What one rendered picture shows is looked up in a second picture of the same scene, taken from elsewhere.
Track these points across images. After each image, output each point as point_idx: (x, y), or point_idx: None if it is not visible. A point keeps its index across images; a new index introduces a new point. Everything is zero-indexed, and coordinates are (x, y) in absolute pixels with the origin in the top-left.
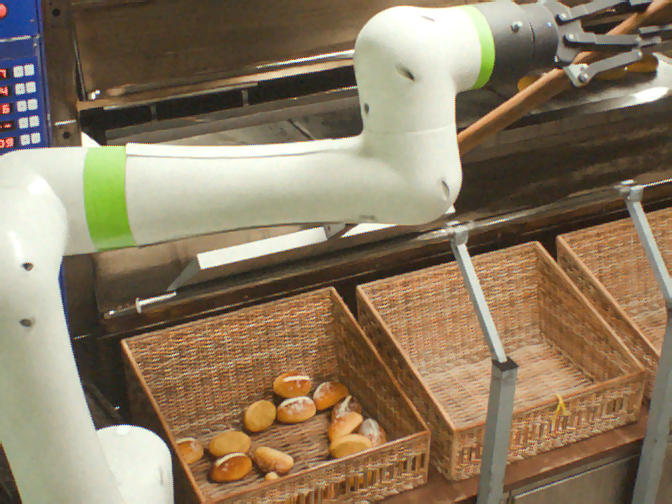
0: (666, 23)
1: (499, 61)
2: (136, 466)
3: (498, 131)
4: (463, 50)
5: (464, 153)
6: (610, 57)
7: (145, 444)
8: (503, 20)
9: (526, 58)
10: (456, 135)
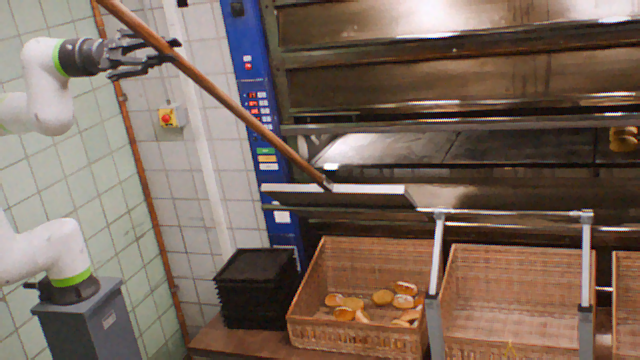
0: (161, 53)
1: (61, 63)
2: (44, 230)
3: (245, 123)
4: (44, 56)
5: (263, 137)
6: (185, 75)
7: (59, 225)
8: (67, 44)
9: (74, 63)
10: (53, 96)
